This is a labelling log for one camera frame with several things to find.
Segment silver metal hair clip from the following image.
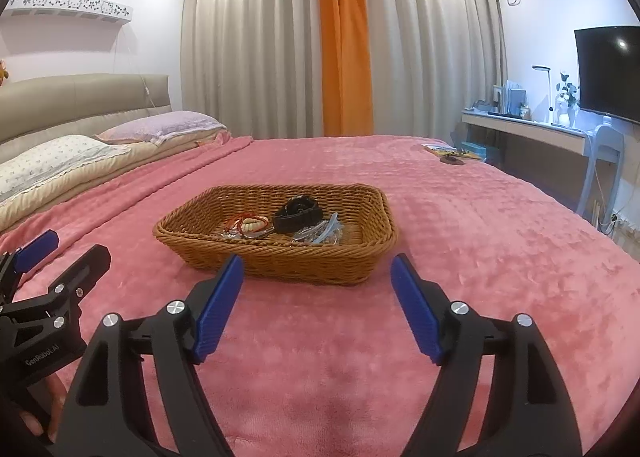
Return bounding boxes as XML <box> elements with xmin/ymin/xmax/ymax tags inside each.
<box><xmin>212</xmin><ymin>227</ymin><xmax>244</xmax><ymax>240</ymax></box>

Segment red braided cord bracelet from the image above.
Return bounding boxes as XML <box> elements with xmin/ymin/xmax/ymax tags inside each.
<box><xmin>219</xmin><ymin>212</ymin><xmax>266</xmax><ymax>238</ymax></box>

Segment black scrunchie hair band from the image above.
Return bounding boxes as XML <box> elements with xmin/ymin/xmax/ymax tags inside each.
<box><xmin>271</xmin><ymin>195</ymin><xmax>323</xmax><ymax>235</ymax></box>

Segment person's left hand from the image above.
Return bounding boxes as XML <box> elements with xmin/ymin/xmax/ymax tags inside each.
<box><xmin>18</xmin><ymin>373</ymin><xmax>67</xmax><ymax>443</ymax></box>

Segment white floral pillow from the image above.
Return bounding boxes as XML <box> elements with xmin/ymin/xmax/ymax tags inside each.
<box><xmin>1</xmin><ymin>135</ymin><xmax>156</xmax><ymax>231</ymax></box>

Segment beige padded headboard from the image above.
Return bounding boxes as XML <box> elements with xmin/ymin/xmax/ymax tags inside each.
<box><xmin>0</xmin><ymin>73</ymin><xmax>171</xmax><ymax>162</ymax></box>

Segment lilac pillow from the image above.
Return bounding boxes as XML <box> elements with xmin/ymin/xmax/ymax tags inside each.
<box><xmin>96</xmin><ymin>110</ymin><xmax>227</xmax><ymax>146</ymax></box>

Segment brown wicker basket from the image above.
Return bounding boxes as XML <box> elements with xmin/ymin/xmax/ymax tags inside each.
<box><xmin>153</xmin><ymin>184</ymin><xmax>399</xmax><ymax>286</ymax></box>

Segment colourful booklet on bed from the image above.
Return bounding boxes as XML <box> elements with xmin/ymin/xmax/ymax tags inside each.
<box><xmin>422</xmin><ymin>143</ymin><xmax>484</xmax><ymax>161</ymax></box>

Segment light blue chair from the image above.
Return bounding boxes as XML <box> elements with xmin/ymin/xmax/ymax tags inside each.
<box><xmin>576</xmin><ymin>116</ymin><xmax>625</xmax><ymax>221</ymax></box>

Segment white vase with plant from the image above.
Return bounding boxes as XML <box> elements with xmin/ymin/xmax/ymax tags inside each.
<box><xmin>554</xmin><ymin>71</ymin><xmax>579</xmax><ymax>128</ymax></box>

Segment white desk lamp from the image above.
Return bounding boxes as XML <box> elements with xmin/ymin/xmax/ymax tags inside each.
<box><xmin>530</xmin><ymin>64</ymin><xmax>556</xmax><ymax>114</ymax></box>

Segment books on desk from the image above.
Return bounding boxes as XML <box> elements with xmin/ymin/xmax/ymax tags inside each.
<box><xmin>492</xmin><ymin>80</ymin><xmax>527</xmax><ymax>119</ymax></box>

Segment beige curtains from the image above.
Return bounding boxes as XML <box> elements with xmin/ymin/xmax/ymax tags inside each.
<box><xmin>181</xmin><ymin>0</ymin><xmax>506</xmax><ymax>139</ymax></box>

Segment orange curtain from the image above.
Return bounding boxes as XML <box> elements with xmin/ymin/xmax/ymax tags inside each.
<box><xmin>319</xmin><ymin>0</ymin><xmax>374</xmax><ymax>136</ymax></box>

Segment white patterned wall shelf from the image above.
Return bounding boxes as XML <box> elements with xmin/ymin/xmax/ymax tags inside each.
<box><xmin>1</xmin><ymin>0</ymin><xmax>134</xmax><ymax>24</ymax></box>

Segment white wall desk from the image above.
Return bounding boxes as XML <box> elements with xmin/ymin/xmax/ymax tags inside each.
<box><xmin>462</xmin><ymin>110</ymin><xmax>590</xmax><ymax>157</ymax></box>

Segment black wall television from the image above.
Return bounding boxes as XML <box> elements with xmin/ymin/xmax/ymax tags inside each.
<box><xmin>574</xmin><ymin>26</ymin><xmax>640</xmax><ymax>123</ymax></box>

